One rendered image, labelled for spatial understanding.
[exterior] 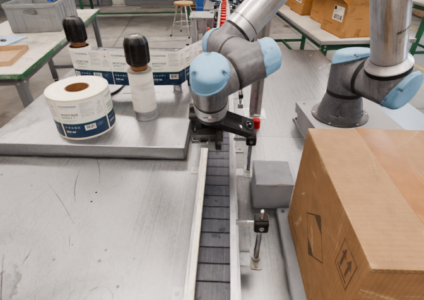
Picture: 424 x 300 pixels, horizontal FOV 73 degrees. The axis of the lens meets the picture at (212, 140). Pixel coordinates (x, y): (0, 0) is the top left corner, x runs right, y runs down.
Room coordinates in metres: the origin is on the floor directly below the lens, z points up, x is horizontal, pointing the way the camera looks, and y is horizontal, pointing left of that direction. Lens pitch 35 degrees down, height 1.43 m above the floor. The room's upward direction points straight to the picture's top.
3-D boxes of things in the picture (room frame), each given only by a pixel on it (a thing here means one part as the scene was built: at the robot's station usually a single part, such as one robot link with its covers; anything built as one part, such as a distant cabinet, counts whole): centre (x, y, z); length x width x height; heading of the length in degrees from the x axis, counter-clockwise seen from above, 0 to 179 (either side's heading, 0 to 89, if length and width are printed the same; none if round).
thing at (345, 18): (2.54, -1.15, 0.97); 0.51 x 0.39 x 0.37; 100
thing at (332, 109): (0.89, -0.45, 0.97); 0.15 x 0.15 x 0.10
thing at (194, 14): (1.43, 0.05, 1.14); 0.14 x 0.11 x 0.01; 177
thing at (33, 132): (1.15, 0.41, 0.86); 0.80 x 0.67 x 0.05; 177
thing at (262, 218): (0.38, -0.08, 0.91); 0.07 x 0.03 x 0.16; 87
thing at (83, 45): (1.21, 0.56, 1.04); 0.09 x 0.09 x 0.29
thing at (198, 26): (1.43, 0.04, 1.01); 0.14 x 0.13 x 0.26; 177
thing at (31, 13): (2.74, 1.49, 0.91); 0.60 x 0.40 x 0.22; 8
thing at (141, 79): (0.94, 0.25, 1.03); 0.09 x 0.09 x 0.30
